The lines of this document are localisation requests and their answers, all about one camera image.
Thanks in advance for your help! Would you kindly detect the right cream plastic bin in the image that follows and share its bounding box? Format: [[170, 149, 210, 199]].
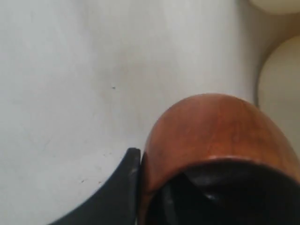
[[257, 35, 300, 122]]

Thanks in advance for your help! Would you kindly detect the cream plastic bin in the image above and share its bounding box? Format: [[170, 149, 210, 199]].
[[249, 0, 300, 15], [257, 35, 300, 122]]

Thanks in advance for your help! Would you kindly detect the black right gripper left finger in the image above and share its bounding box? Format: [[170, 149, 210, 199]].
[[52, 148, 141, 225]]

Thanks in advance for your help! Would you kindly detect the middle cream plastic bin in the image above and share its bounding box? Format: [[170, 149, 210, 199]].
[[249, 0, 300, 15]]

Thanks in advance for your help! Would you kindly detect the brown wooden cup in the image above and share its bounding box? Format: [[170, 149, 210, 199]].
[[138, 94, 300, 225]]

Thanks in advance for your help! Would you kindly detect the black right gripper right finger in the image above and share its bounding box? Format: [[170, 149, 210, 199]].
[[161, 164, 300, 225]]

